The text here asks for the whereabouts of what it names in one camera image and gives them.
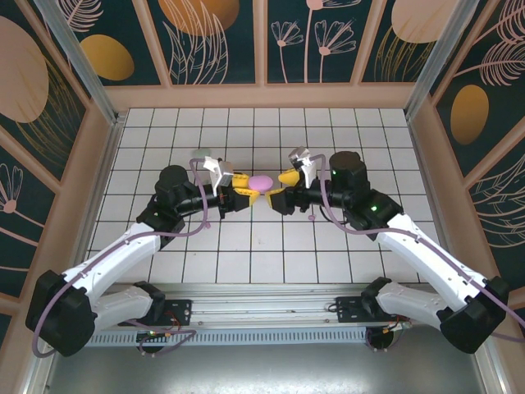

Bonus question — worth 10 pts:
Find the pink earbuds charging case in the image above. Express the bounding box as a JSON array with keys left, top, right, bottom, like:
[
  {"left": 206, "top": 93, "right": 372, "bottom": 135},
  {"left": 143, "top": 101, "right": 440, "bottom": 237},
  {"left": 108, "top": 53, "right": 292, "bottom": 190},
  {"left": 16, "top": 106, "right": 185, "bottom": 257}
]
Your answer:
[{"left": 249, "top": 175, "right": 272, "bottom": 193}]

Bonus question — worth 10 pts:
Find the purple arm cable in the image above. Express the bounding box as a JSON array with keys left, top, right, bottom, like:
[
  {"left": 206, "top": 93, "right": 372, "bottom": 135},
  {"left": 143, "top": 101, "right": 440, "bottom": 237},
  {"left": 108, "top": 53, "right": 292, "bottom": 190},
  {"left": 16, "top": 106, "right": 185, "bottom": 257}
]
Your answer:
[
  {"left": 31, "top": 158, "right": 214, "bottom": 359},
  {"left": 305, "top": 153, "right": 525, "bottom": 341}
]

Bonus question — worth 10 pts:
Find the slotted grey cable duct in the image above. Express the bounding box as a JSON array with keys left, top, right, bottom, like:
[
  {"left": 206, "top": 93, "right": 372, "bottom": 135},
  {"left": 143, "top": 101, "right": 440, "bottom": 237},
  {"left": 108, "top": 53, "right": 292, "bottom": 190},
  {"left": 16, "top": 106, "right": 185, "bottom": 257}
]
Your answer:
[{"left": 88, "top": 328, "right": 372, "bottom": 346}]

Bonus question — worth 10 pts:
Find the small controller board with wires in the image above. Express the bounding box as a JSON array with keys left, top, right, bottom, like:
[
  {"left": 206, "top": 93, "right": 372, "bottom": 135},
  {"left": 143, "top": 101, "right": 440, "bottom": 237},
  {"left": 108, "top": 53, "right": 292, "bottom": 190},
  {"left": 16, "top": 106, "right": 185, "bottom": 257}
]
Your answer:
[
  {"left": 135, "top": 328, "right": 173, "bottom": 344},
  {"left": 381, "top": 319, "right": 413, "bottom": 336}
]

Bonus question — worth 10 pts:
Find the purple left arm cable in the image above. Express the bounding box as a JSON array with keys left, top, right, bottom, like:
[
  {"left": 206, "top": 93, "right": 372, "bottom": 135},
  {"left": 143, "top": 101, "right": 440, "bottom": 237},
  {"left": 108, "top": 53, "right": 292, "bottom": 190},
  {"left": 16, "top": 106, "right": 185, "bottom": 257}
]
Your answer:
[{"left": 31, "top": 158, "right": 214, "bottom": 359}]

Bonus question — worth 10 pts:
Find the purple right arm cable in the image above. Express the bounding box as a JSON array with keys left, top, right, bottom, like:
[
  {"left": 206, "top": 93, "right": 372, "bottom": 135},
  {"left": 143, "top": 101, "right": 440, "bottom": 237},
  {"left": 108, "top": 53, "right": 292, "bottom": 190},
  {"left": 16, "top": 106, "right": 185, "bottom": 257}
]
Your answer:
[{"left": 305, "top": 153, "right": 525, "bottom": 341}]

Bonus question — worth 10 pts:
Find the aluminium side rail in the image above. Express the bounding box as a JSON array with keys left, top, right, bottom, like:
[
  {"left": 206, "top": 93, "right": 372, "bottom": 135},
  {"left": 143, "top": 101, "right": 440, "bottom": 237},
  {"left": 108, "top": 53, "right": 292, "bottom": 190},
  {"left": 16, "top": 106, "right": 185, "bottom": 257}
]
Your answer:
[
  {"left": 20, "top": 117, "right": 124, "bottom": 394},
  {"left": 405, "top": 110, "right": 508, "bottom": 394}
]

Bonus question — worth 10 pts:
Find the aluminium frame post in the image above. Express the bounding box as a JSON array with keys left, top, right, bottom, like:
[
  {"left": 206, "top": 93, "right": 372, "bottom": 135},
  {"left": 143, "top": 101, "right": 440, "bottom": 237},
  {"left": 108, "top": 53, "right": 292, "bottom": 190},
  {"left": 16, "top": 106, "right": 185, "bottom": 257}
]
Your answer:
[
  {"left": 32, "top": 0, "right": 126, "bottom": 126},
  {"left": 404, "top": 0, "right": 491, "bottom": 122}
]

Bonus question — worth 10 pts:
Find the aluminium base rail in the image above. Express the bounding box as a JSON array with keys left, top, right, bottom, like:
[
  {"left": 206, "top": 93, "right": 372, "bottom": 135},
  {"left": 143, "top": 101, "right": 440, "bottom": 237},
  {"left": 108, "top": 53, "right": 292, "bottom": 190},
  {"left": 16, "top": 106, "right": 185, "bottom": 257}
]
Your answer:
[{"left": 96, "top": 282, "right": 444, "bottom": 332}]

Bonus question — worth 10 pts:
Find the grey metal front panel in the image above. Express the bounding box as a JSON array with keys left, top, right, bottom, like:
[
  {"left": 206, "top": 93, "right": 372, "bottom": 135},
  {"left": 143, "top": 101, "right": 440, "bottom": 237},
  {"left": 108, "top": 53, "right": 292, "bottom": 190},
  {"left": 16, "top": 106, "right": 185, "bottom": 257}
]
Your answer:
[{"left": 40, "top": 342, "right": 489, "bottom": 394}]

